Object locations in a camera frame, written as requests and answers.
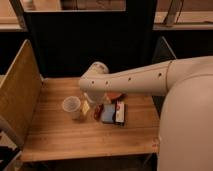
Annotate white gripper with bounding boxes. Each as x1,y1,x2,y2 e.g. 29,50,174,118
82,93,105,116

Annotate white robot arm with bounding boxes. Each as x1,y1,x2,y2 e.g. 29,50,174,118
79,56,213,171

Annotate translucent ceramic cup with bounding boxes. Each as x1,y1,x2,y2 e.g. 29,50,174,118
62,96,81,119

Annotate orange bowl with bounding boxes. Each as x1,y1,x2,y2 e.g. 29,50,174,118
106,92,125,102

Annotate white red box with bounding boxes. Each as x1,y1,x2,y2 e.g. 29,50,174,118
115,101,125,124

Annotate left wooden side panel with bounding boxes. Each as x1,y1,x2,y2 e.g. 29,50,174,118
0,39,42,148

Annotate black back panel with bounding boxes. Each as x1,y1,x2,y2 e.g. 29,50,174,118
24,0,157,77

